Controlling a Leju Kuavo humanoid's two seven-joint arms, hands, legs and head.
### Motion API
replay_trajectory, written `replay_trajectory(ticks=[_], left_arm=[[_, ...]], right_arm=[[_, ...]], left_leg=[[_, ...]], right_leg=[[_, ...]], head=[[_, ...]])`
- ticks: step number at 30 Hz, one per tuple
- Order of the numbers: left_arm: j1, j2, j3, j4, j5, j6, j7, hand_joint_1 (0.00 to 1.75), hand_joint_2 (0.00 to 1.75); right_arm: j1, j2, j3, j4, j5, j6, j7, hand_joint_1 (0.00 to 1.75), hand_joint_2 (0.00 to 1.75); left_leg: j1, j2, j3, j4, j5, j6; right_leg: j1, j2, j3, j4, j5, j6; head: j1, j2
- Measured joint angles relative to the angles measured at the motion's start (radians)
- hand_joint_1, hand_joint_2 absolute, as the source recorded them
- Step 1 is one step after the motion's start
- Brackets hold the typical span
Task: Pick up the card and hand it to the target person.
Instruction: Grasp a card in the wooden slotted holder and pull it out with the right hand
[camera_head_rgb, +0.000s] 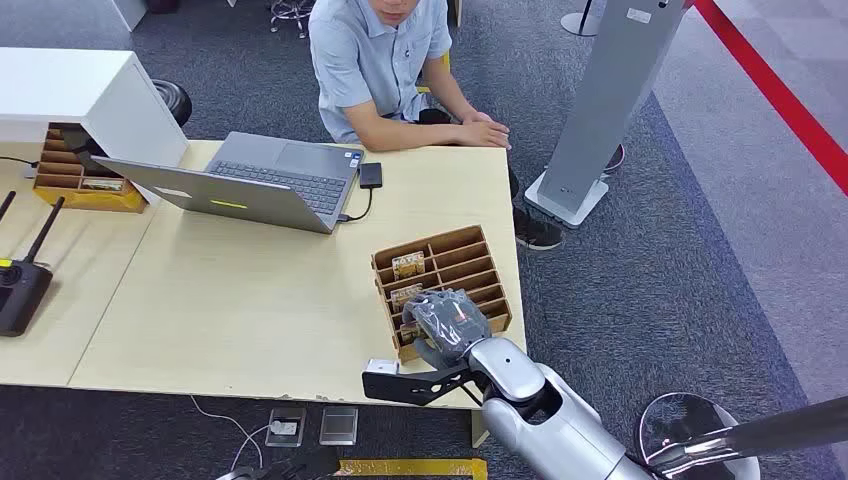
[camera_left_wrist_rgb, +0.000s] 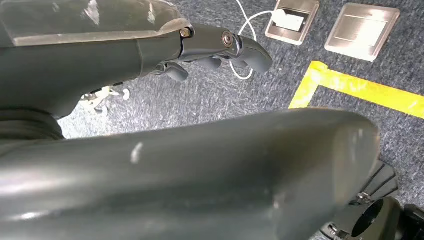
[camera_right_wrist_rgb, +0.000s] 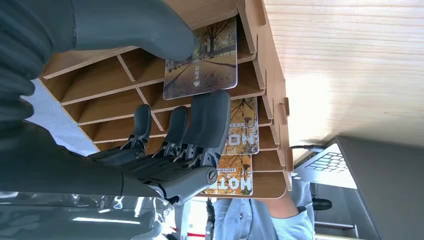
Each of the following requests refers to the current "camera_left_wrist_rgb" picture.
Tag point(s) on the closed steel floor socket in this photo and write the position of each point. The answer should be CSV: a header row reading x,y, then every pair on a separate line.
x,y
361,31

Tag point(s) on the yellow floor tape corner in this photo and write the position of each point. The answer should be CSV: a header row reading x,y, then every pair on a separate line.
x,y
364,88

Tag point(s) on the steel floor socket with plug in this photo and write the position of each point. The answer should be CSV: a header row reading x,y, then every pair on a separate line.
x,y
308,13

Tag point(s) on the dark grey robot foot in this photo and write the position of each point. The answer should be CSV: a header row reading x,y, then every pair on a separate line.
x,y
377,215

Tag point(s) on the white power plug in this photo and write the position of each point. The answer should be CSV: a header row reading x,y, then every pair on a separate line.
x,y
288,20

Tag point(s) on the white plastic floor object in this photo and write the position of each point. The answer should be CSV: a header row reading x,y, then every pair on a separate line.
x,y
99,97

